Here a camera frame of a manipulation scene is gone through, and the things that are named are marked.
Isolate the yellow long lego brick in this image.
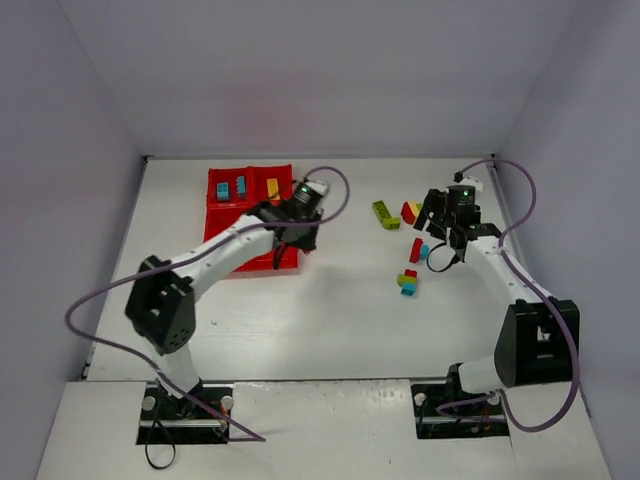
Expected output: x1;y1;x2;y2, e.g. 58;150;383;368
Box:
266;178;280;201

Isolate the red yellow green lego stack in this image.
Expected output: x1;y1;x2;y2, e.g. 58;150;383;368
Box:
401;201;422;225

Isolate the blue long lego brick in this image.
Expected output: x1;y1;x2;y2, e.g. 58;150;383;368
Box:
236;176;247;200

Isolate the green lego brick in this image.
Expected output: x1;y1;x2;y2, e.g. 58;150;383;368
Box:
372;200;401;231

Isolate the blue oval printed lego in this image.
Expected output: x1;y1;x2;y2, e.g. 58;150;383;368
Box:
216;182;230;202

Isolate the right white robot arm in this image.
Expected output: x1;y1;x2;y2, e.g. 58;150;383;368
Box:
414;184;580;394

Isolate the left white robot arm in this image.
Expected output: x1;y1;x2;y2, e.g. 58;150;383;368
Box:
125;180;330;399

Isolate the red lego with blue brick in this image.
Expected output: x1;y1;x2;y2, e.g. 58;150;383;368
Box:
409;237;430;264

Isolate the red four-compartment bin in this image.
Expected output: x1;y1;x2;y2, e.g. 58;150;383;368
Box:
203;164;293;242

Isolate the green red blue lego cluster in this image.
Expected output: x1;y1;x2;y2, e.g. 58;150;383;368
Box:
396;269;418;297

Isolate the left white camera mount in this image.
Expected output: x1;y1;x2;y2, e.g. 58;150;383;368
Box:
311;180;331;197

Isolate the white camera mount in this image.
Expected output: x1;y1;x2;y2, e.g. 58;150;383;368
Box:
453;171;484;197
311;180;331;197

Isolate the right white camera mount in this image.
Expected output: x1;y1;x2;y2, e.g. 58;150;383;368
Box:
453;171;484;197

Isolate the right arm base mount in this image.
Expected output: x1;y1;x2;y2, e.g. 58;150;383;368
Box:
410;382;510;440

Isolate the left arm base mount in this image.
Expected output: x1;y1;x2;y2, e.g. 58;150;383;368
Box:
136;384;230;445

